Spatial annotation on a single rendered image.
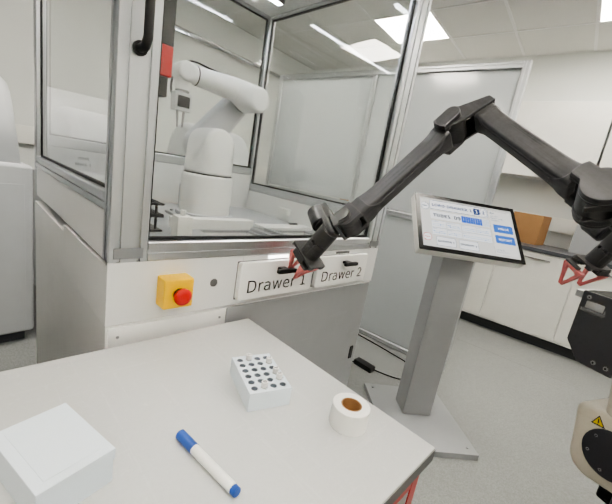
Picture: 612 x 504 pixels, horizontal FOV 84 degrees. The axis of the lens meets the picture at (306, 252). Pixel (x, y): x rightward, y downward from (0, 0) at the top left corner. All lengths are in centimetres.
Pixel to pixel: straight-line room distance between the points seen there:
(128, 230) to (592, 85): 438
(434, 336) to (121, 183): 158
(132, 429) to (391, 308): 232
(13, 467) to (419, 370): 171
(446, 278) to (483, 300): 208
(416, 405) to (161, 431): 162
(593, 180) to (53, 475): 95
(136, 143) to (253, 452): 61
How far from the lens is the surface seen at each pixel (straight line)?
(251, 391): 67
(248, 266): 96
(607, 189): 84
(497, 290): 382
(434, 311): 185
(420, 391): 205
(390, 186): 94
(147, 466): 61
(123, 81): 79
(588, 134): 414
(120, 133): 78
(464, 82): 268
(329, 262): 120
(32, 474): 56
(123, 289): 85
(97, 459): 55
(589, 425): 106
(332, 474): 62
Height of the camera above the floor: 119
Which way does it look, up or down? 13 degrees down
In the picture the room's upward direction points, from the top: 10 degrees clockwise
